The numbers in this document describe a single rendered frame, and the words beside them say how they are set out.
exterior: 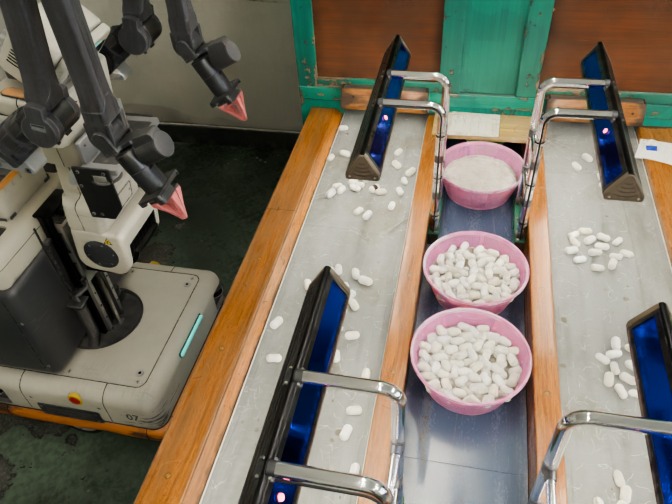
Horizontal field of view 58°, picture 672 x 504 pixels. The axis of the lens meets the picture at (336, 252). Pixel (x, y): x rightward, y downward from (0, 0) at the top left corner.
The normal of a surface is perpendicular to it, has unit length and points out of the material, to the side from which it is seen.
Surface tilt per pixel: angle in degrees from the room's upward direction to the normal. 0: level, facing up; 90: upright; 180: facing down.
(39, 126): 91
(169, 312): 0
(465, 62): 90
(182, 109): 90
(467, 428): 0
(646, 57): 90
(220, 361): 0
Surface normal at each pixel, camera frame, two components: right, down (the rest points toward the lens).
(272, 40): -0.21, 0.68
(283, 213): -0.05, -0.73
